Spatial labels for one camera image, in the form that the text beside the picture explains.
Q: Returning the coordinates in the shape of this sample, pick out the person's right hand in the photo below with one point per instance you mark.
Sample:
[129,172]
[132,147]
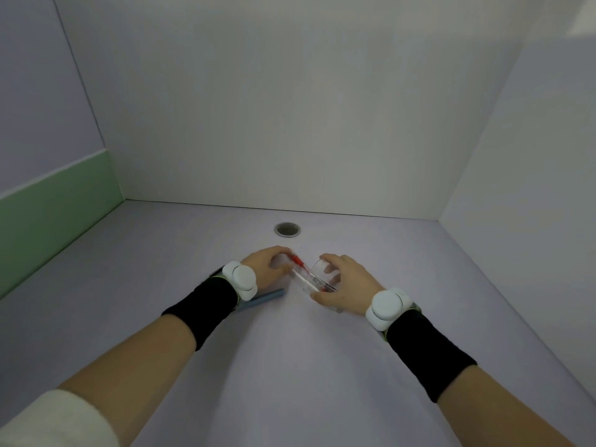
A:
[356,286]

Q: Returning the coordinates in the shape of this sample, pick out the person's left hand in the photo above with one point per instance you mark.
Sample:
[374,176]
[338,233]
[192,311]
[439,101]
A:
[263,267]

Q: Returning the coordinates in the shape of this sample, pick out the person's left fingers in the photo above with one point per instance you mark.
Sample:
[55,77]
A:
[283,252]

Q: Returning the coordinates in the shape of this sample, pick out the person's right thumb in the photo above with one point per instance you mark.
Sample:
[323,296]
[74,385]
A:
[326,296]

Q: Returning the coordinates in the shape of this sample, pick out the clear drinking glass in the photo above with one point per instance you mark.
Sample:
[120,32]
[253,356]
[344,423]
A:
[321,283]

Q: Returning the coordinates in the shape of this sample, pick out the red and white pen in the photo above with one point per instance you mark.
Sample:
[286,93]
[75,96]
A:
[302,269]

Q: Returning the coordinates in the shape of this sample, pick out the person's left forearm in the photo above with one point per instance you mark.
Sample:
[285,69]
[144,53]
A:
[135,363]

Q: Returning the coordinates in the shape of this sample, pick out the person's right forearm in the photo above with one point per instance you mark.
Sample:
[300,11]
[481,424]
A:
[503,409]

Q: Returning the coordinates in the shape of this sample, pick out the white left wrist tracker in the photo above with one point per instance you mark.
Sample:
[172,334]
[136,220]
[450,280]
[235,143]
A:
[240,276]

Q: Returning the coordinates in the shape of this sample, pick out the white wrist tracker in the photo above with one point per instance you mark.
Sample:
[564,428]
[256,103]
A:
[387,308]
[240,276]

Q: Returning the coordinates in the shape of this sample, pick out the blue pen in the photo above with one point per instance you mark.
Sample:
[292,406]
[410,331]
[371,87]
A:
[265,298]

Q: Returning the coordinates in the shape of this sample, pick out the white right wrist tracker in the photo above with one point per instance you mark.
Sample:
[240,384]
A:
[387,308]

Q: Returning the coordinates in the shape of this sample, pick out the black left wristband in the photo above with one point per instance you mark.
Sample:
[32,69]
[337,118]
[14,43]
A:
[205,307]

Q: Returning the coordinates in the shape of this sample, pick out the black wristband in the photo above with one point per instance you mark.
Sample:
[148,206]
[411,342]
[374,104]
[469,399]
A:
[428,351]
[205,307]

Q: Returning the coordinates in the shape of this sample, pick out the black right wristband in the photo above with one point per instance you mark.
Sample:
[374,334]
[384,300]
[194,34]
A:
[428,351]

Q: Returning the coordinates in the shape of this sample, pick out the white sleeve cuff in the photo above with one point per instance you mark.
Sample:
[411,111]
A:
[51,423]

